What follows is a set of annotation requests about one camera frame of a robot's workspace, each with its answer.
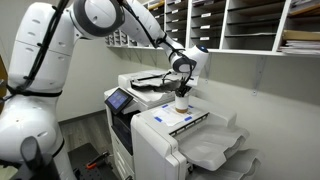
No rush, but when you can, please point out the black perforated breadboard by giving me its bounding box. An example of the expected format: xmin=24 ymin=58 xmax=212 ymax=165
xmin=74 ymin=162 xmax=116 ymax=180

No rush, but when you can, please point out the white mug brown base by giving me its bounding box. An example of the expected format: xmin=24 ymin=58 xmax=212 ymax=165
xmin=174 ymin=93 xmax=191 ymax=115

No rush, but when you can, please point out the white mail sorter shelf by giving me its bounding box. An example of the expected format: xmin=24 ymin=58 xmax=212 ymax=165
xmin=104 ymin=0 xmax=320 ymax=58

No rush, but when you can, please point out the copier document feeder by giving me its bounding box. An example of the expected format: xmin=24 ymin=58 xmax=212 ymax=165
xmin=117 ymin=69 xmax=201 ymax=103

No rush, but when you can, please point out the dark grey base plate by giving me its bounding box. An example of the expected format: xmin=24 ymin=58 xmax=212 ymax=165
xmin=67 ymin=143 xmax=114 ymax=180

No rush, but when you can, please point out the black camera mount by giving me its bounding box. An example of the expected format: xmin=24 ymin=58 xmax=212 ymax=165
xmin=9 ymin=135 xmax=62 ymax=180

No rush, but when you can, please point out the brown board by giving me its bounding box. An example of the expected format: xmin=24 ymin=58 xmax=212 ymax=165
xmin=0 ymin=55 xmax=9 ymax=115

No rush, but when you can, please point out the white office copier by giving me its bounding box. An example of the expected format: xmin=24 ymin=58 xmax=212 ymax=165
xmin=103 ymin=69 xmax=201 ymax=180

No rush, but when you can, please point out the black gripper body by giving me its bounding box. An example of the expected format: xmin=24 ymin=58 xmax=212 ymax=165
xmin=174 ymin=75 xmax=195 ymax=93

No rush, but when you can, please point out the stack of white papers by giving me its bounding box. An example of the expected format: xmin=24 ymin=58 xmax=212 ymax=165
xmin=277 ymin=39 xmax=320 ymax=56

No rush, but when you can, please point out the white finisher output tray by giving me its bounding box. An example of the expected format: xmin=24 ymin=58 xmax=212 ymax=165
xmin=177 ymin=124 xmax=251 ymax=172
xmin=194 ymin=148 xmax=263 ymax=180

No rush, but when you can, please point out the yellow folder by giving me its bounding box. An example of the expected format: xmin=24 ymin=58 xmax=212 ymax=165
xmin=146 ymin=0 xmax=166 ymax=11

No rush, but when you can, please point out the orange handled tool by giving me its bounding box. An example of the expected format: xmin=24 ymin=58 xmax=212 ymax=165
xmin=85 ymin=151 xmax=111 ymax=171

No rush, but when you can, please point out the white copier finisher unit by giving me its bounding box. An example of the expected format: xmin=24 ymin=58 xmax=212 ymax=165
xmin=130 ymin=96 xmax=263 ymax=180

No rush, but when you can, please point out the white paper sheet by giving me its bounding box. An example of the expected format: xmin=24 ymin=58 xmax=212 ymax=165
xmin=150 ymin=103 xmax=205 ymax=128

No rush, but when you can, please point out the copier touchscreen panel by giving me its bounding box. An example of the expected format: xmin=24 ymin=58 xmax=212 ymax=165
xmin=104 ymin=87 xmax=134 ymax=116

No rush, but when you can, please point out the brown envelope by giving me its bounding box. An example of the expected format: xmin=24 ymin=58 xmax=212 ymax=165
xmin=282 ymin=29 xmax=320 ymax=43

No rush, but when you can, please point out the white shelf bracket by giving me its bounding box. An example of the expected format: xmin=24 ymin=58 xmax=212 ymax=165
xmin=251 ymin=54 xmax=268 ymax=97

